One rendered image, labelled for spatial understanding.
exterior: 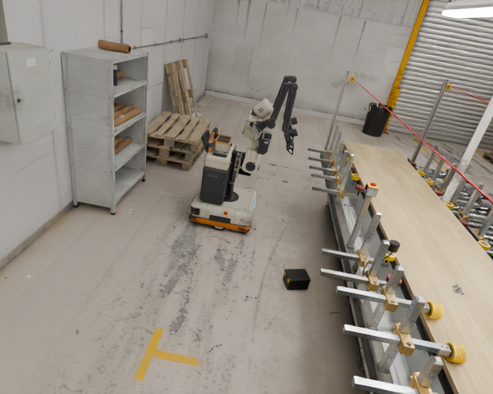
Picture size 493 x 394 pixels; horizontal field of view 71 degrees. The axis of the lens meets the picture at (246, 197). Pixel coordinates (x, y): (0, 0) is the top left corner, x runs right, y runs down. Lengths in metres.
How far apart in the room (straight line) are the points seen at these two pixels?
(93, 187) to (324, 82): 6.99
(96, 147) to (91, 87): 0.56
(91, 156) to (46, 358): 1.87
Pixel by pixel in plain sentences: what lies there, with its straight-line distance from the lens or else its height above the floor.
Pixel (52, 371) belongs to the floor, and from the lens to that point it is 2.62.
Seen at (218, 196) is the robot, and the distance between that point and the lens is 3.55.
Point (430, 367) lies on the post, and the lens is 1.55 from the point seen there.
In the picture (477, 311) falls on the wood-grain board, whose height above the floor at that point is 0.90.
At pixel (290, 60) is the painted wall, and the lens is 9.38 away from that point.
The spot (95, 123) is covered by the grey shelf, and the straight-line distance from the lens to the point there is 3.55.
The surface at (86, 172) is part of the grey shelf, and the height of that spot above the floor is 0.44.
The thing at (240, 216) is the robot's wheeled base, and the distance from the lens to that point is 3.58.
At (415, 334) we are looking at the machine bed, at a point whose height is 0.77.
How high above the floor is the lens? 2.08
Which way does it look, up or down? 28 degrees down
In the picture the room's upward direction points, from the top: 11 degrees clockwise
